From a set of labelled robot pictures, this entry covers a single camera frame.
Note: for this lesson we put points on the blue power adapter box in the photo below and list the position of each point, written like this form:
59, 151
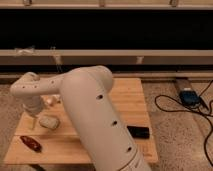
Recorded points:
189, 98

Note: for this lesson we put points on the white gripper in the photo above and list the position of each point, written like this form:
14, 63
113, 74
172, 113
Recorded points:
33, 108

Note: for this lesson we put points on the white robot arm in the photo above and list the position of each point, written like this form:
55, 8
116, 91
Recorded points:
84, 93

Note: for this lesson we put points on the dark red chili pepper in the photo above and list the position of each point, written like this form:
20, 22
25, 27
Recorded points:
31, 143

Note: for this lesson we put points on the black rectangular remote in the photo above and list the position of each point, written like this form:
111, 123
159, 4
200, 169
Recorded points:
139, 132

